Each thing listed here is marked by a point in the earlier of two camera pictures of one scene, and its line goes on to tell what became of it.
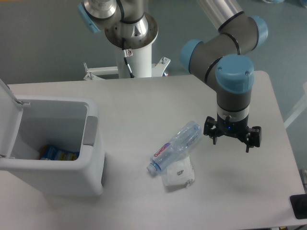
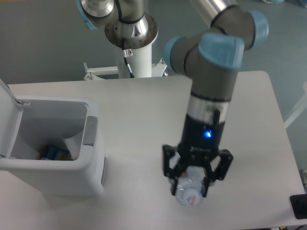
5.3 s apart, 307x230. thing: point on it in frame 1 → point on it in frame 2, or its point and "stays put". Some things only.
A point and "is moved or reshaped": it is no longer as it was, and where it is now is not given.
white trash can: (69, 123) stays put
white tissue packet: (181, 173) → (74, 145)
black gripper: (237, 129) → (198, 144)
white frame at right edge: (302, 107) stays put
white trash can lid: (11, 110) stays put
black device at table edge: (299, 202) stays put
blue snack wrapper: (50, 153) stays put
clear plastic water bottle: (176, 148) is moved or reshaped
